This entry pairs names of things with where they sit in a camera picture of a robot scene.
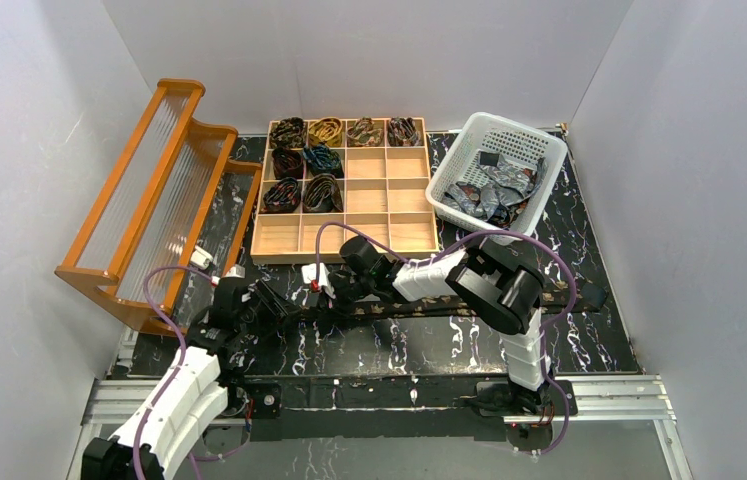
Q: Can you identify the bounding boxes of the white plastic basket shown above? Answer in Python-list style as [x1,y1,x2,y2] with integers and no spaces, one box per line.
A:
[425,112,568,235]

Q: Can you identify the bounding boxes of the black gold floral tie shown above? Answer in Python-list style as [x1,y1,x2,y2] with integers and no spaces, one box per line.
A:
[291,282,609,321]

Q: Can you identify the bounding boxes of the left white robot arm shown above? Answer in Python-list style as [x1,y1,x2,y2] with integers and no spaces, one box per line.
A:
[79,277,303,479]

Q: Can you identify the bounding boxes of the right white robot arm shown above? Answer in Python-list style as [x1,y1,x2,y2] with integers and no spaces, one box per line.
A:
[308,236,557,417]

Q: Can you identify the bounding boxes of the grey patterned ties pile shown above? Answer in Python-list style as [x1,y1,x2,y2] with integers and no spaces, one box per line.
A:
[441,151,546,228]

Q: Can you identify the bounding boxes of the small white connector plug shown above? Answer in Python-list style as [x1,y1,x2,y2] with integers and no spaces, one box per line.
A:
[189,246,215,272]

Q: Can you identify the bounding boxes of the rolled black grey tie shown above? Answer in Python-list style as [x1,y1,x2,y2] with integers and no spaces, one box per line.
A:
[302,173,344,213]

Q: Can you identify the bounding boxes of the wooden grid organizer tray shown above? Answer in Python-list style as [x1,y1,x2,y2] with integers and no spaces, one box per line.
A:
[248,117,440,265]

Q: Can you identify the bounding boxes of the rolled navy red tie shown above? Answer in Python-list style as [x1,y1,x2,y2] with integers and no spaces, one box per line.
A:
[261,177,302,214]

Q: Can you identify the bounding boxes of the rolled teal patterned tie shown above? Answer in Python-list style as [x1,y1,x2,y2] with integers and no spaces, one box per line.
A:
[302,143,344,178]

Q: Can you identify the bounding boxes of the rolled dark red tie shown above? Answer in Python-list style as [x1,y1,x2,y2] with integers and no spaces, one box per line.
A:
[271,147,304,180]

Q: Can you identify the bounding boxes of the orange wooden rack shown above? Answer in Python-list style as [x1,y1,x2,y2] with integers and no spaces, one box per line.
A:
[54,78,263,336]

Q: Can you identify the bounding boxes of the rolled olive patterned tie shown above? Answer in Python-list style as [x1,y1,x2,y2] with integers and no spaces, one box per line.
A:
[346,117,385,148]

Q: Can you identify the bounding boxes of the rolled yellow tie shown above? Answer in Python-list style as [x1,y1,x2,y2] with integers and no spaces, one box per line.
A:
[307,117,344,148]

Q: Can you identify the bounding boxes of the rolled dark striped tie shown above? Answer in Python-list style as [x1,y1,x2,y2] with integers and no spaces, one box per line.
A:
[386,117,422,147]

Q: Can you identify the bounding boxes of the rolled black gold tie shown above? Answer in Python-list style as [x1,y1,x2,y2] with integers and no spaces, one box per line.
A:
[269,117,307,149]

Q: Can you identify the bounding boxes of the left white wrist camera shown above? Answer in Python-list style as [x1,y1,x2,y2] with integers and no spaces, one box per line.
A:
[221,264,246,279]

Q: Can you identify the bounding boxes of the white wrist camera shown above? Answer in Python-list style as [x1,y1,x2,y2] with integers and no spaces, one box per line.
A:
[301,263,335,299]
[221,264,246,279]

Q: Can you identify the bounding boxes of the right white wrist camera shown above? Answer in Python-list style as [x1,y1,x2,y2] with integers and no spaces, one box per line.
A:
[301,263,335,299]

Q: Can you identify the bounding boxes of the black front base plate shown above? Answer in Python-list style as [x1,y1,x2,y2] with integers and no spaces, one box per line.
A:
[244,375,508,442]

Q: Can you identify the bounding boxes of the aluminium frame rail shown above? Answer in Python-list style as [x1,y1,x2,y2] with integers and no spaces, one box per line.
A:
[67,333,692,479]

